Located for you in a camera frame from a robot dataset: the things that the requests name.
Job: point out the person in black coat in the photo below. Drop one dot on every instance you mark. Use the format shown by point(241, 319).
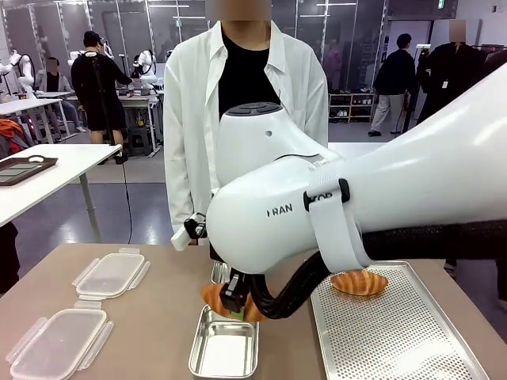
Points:
point(447, 75)

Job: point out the person in white shirt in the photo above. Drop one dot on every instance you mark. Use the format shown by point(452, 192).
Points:
point(190, 118)

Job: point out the white side table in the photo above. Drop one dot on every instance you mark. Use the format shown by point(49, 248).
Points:
point(47, 174)

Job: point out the person with beige trousers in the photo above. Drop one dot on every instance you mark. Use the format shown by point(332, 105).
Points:
point(392, 75)

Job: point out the seated person grey jacket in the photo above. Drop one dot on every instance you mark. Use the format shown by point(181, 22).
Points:
point(53, 85)

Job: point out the golden brown croissant bread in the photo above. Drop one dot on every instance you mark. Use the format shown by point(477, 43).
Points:
point(356, 283)
point(212, 297)

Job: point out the orange cloth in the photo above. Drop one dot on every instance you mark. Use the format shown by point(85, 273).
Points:
point(10, 132)

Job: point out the person's right forearm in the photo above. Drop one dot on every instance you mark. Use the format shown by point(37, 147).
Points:
point(180, 190)

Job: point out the white background desk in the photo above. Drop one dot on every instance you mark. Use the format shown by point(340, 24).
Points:
point(27, 105)

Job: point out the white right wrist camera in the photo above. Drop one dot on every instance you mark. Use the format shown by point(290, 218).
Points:
point(183, 236)

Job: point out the black plastic step stool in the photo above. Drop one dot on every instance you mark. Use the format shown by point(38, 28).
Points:
point(139, 140)

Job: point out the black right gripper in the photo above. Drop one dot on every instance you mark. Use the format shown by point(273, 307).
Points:
point(240, 282)

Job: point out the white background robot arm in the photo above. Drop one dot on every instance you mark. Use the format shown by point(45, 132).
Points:
point(146, 67)
point(21, 73)

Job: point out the perforated metal baking tray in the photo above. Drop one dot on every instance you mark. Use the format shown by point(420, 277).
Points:
point(396, 336)

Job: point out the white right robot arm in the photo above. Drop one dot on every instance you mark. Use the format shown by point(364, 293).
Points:
point(396, 190)

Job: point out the clear plastic clip lid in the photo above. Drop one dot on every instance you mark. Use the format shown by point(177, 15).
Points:
point(55, 344)
point(111, 275)

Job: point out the standing person in black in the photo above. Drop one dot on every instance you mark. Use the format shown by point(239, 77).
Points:
point(99, 91)

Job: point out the dark brown serving tray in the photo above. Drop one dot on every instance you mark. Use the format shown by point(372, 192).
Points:
point(24, 170)

